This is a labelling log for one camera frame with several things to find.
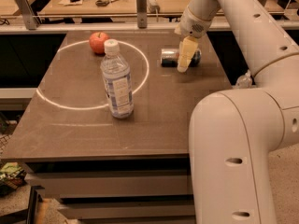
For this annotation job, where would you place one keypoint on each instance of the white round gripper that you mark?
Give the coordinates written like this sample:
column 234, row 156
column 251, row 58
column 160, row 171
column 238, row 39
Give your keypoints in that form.
column 191, row 26

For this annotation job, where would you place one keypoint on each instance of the red bull can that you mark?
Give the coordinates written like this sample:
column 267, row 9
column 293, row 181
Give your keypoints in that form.
column 169, row 58

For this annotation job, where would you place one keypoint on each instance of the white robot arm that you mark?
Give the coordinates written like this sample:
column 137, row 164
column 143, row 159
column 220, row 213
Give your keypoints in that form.
column 232, row 132

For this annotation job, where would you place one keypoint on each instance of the white power strip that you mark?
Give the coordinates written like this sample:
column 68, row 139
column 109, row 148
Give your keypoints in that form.
column 153, row 6

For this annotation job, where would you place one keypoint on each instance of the small clear bottle left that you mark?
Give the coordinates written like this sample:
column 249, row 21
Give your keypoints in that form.
column 244, row 81

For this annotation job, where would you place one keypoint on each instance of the clear plastic water bottle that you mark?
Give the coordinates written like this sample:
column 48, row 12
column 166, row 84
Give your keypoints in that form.
column 116, row 75

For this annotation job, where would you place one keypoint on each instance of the red apple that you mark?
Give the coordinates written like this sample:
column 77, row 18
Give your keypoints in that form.
column 97, row 41

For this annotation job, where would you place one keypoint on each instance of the black sunglasses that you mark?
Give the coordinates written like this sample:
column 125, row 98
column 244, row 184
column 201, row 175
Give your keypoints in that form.
column 102, row 3

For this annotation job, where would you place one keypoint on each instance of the grey table drawer base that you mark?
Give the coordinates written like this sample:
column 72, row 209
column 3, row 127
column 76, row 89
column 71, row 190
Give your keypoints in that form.
column 133, row 191

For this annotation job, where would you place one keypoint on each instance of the colourful snack bag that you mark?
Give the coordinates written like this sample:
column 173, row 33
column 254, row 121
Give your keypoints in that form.
column 11, row 177

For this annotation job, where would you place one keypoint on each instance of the metal post middle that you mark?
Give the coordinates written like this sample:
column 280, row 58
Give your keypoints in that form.
column 141, row 11

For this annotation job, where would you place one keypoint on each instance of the metal post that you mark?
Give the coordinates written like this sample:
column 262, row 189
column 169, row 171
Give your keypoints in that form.
column 29, row 18
column 141, row 11

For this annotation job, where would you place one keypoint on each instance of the metal post left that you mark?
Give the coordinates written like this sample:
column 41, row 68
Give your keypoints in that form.
column 29, row 18

